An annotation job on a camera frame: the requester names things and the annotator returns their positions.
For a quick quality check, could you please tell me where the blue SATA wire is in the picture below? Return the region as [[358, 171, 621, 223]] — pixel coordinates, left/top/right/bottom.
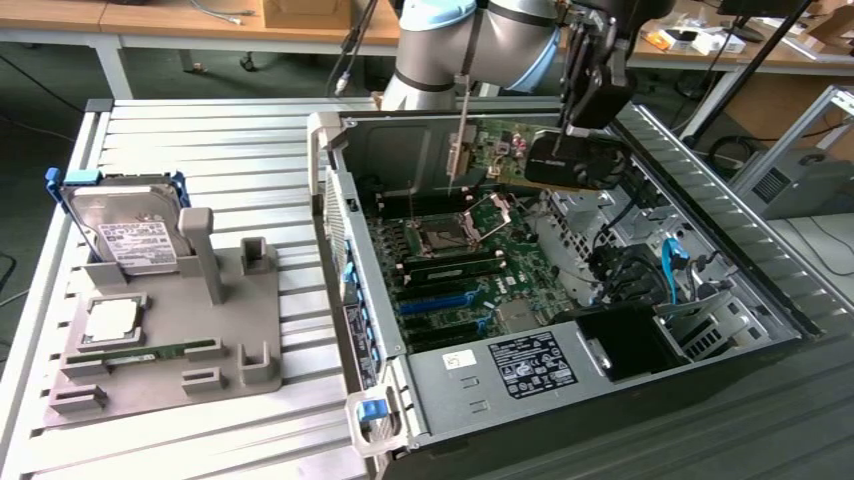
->
[[657, 237, 687, 307]]

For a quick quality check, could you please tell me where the yellow white small box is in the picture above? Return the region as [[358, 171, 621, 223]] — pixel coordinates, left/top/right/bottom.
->
[[647, 27, 699, 52]]

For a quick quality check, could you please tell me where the green RAM stick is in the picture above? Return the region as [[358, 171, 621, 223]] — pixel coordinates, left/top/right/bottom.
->
[[68, 340, 220, 366]]

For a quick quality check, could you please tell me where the open black PC case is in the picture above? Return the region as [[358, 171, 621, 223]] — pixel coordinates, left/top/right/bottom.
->
[[305, 102, 827, 480]]

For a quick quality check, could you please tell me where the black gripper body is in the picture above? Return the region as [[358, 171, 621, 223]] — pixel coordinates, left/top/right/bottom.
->
[[572, 0, 676, 26]]

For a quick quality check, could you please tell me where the grey plastic parts rack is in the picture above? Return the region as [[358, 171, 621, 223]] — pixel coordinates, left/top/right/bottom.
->
[[40, 206, 286, 430]]

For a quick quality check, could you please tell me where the aluminium profile frame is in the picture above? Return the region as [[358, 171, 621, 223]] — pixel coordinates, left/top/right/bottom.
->
[[765, 83, 854, 166]]

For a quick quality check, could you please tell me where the metal socket cover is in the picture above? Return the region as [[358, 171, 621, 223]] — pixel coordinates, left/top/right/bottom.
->
[[461, 191, 527, 242]]

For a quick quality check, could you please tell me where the CPU socket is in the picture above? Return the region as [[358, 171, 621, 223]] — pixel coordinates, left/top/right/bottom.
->
[[404, 212, 483, 260]]

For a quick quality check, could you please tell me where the perforated metal drive cage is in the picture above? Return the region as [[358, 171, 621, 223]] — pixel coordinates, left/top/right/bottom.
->
[[537, 185, 645, 241]]

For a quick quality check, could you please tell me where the silver CPU chip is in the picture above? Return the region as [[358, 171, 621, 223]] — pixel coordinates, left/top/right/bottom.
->
[[82, 298, 146, 345]]

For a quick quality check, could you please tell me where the brown cardboard box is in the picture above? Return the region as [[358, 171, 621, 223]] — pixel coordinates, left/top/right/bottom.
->
[[261, 0, 353, 29]]

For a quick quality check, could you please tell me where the thin cable with plug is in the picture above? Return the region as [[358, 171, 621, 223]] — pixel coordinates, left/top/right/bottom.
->
[[334, 0, 376, 97]]

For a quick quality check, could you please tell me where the hard disk in blue caddy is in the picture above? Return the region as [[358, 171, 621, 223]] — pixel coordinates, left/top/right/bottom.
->
[[42, 168, 193, 277]]

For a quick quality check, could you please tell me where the grey computer tower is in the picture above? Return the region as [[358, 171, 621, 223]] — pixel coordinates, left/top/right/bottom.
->
[[729, 147, 854, 221]]

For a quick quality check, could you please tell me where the long black expansion slot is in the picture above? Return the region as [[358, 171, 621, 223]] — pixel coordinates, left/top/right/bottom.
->
[[401, 315, 483, 333], [397, 282, 472, 297], [404, 329, 488, 352]]

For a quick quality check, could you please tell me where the black stand pole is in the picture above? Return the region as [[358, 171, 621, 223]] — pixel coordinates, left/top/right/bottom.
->
[[679, 0, 821, 149]]

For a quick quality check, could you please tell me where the metal disk bay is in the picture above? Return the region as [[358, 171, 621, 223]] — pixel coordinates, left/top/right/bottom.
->
[[656, 298, 769, 363]]

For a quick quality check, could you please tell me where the silver power supply unit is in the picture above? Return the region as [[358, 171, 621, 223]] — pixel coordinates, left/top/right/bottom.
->
[[404, 319, 619, 437]]

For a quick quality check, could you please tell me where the grey cable with connector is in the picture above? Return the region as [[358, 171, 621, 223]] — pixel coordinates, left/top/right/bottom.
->
[[188, 0, 260, 25]]

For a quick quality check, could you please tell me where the black RAM stick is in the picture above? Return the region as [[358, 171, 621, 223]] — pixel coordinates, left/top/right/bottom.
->
[[401, 258, 503, 285]]

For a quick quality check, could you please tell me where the grey flat wire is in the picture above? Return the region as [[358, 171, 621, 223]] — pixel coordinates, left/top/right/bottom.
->
[[651, 288, 735, 318]]

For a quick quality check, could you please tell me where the brown cardboard piece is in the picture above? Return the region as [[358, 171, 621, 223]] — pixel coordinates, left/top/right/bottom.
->
[[803, 7, 854, 56]]

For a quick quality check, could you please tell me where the black plastic shroud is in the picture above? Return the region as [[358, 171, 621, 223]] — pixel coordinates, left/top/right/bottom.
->
[[571, 305, 689, 385]]

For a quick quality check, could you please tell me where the black monitor with stand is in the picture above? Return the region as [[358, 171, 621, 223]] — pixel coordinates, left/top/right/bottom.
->
[[716, 0, 819, 43]]

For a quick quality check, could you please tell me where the green motherboard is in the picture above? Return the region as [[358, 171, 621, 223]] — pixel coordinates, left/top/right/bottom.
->
[[362, 197, 581, 354]]

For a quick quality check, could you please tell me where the black wire bundle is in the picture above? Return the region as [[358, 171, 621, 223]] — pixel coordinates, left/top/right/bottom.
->
[[585, 197, 668, 307]]

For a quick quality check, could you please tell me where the black Nvidia graphics card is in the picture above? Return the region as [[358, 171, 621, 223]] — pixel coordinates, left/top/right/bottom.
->
[[441, 73, 632, 195]]

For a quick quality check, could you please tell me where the coiled black cable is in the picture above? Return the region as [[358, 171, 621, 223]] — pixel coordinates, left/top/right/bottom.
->
[[704, 134, 761, 176]]

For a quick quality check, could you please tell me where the thick black camera cable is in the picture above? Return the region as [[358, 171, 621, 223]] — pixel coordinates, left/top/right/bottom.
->
[[465, 14, 485, 77]]

